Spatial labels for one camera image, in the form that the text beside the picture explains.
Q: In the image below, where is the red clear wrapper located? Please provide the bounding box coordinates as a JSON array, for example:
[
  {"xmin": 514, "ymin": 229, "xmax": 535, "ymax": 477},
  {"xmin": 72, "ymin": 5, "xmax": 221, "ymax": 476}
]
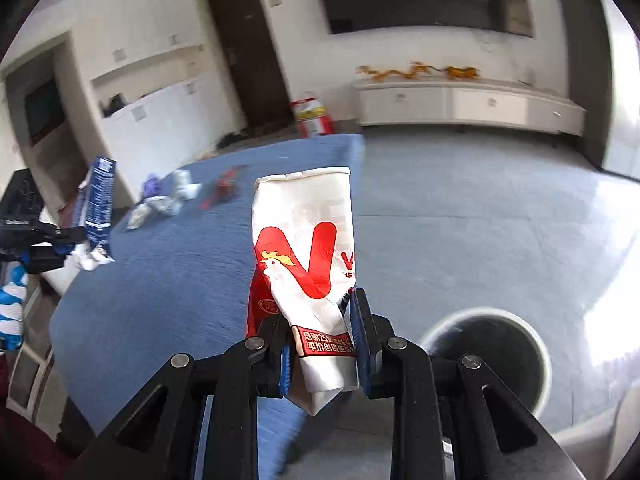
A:
[{"xmin": 199, "ymin": 164, "xmax": 249, "ymax": 211}]

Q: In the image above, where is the white framed rack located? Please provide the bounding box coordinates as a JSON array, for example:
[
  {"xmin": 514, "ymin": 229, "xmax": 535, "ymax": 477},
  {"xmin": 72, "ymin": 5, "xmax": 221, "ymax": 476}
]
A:
[{"xmin": 5, "ymin": 270, "xmax": 69, "ymax": 421}]

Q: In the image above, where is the dark brown door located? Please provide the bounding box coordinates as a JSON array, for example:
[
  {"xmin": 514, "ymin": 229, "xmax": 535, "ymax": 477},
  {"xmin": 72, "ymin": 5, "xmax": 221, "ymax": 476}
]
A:
[{"xmin": 206, "ymin": 0, "xmax": 296, "ymax": 134}]

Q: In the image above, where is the white wall cabinet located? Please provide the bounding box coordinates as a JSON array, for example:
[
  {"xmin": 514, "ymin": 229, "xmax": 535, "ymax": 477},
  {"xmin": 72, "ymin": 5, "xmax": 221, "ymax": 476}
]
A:
[{"xmin": 69, "ymin": 9, "xmax": 201, "ymax": 81}]

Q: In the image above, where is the blue white striped cloth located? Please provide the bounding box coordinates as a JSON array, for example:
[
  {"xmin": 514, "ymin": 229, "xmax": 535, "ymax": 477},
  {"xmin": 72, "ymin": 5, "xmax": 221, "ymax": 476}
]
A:
[{"xmin": 0, "ymin": 259, "xmax": 29, "ymax": 354}]

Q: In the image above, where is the red and white shopping bag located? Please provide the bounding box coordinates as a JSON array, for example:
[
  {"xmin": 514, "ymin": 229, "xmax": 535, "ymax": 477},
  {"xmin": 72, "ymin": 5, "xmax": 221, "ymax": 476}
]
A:
[{"xmin": 290, "ymin": 92, "xmax": 337, "ymax": 137}]

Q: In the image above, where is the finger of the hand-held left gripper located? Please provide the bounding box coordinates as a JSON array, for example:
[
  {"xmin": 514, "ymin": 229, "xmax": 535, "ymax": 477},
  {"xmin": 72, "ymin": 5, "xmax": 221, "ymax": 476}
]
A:
[
  {"xmin": 22, "ymin": 244, "xmax": 76, "ymax": 275},
  {"xmin": 29, "ymin": 225, "xmax": 89, "ymax": 246}
]

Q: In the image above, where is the white crumpled paper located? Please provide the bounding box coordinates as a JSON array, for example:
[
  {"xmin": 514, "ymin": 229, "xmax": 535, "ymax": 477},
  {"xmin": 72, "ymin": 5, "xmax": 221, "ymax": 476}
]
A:
[{"xmin": 172, "ymin": 168, "xmax": 204, "ymax": 201}]

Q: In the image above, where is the white television cabinet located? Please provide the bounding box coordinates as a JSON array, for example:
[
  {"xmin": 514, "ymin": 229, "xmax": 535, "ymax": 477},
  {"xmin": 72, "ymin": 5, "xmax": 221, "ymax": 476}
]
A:
[{"xmin": 353, "ymin": 77, "xmax": 587, "ymax": 137}]

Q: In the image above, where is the blue milk carton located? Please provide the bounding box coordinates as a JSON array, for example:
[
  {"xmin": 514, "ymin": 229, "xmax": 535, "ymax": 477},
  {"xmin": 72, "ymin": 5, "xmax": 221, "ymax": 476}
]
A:
[{"xmin": 64, "ymin": 155, "xmax": 118, "ymax": 272}]

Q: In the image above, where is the golden dragon ornament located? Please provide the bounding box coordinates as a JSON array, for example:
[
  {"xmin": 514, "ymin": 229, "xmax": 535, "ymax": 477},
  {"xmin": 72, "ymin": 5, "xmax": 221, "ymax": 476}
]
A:
[{"xmin": 355, "ymin": 61, "xmax": 444, "ymax": 84}]

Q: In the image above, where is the red and white paper bag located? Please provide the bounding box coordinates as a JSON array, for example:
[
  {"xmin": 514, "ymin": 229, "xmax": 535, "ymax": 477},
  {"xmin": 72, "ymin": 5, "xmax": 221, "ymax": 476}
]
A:
[{"xmin": 244, "ymin": 166, "xmax": 364, "ymax": 416}]

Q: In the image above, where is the purple wrapper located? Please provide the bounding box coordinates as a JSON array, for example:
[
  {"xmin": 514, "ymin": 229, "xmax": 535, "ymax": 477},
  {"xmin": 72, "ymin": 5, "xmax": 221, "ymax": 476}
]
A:
[{"xmin": 141, "ymin": 172, "xmax": 164, "ymax": 201}]

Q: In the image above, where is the black bag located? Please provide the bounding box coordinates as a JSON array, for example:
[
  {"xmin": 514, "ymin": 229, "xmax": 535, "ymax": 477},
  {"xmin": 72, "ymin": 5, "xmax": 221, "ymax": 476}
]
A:
[{"xmin": 99, "ymin": 92, "xmax": 126, "ymax": 117}]

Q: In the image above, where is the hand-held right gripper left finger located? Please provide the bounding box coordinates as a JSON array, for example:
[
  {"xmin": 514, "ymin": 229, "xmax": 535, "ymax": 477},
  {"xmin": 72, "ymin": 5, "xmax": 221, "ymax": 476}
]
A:
[{"xmin": 65, "ymin": 312, "xmax": 297, "ymax": 480}]

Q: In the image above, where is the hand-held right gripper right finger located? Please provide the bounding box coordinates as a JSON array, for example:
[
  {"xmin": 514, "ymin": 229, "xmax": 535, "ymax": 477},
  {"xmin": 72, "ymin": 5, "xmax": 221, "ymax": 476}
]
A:
[{"xmin": 349, "ymin": 287, "xmax": 577, "ymax": 480}]

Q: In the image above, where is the white trash can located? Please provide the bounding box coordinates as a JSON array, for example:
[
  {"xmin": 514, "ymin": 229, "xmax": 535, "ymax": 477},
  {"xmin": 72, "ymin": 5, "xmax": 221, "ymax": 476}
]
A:
[{"xmin": 419, "ymin": 306, "xmax": 553, "ymax": 416}]

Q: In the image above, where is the golden tiger ornament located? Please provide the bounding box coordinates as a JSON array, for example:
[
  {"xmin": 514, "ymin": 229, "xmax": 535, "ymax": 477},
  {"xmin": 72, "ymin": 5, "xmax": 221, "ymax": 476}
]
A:
[{"xmin": 444, "ymin": 64, "xmax": 481, "ymax": 82}]

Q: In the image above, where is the white base cabinet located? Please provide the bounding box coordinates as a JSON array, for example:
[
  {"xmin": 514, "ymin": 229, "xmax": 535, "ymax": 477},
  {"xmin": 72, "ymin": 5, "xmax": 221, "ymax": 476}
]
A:
[{"xmin": 102, "ymin": 72, "xmax": 246, "ymax": 161}]

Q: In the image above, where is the blue blanket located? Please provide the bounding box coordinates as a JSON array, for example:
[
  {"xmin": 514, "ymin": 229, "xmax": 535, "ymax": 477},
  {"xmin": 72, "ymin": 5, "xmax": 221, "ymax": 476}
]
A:
[{"xmin": 49, "ymin": 132, "xmax": 366, "ymax": 480}]

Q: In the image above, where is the grey refrigerator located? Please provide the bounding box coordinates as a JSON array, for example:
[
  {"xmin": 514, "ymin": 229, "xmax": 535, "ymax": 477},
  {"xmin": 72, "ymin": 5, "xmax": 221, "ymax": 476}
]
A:
[{"xmin": 564, "ymin": 0, "xmax": 640, "ymax": 184}]

